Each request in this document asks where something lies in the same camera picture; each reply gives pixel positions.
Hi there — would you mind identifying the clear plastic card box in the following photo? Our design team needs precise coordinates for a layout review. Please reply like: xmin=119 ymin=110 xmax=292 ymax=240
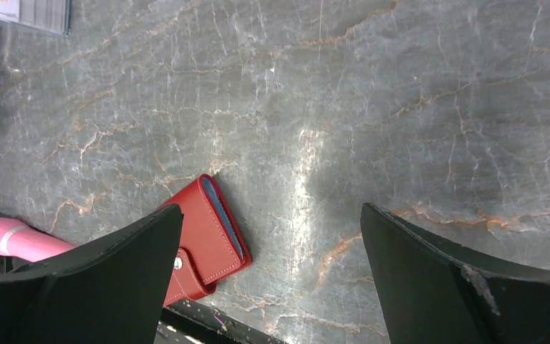
xmin=0 ymin=0 xmax=71 ymax=37

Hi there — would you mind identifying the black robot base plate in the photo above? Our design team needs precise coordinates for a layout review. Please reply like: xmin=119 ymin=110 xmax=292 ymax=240
xmin=0 ymin=199 xmax=286 ymax=344

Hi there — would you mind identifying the red leather card holder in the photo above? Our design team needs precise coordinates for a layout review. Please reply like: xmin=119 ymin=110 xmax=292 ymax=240
xmin=162 ymin=174 xmax=252 ymax=307

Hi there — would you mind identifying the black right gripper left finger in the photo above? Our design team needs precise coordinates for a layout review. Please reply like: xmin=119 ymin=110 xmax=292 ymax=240
xmin=0 ymin=204 xmax=183 ymax=343

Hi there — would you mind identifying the pink cylindrical wand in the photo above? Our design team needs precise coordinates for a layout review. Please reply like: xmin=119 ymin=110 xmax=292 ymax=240
xmin=0 ymin=217 xmax=75 ymax=262

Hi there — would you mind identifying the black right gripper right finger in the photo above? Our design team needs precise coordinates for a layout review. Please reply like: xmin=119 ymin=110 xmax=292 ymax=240
xmin=360 ymin=203 xmax=550 ymax=343

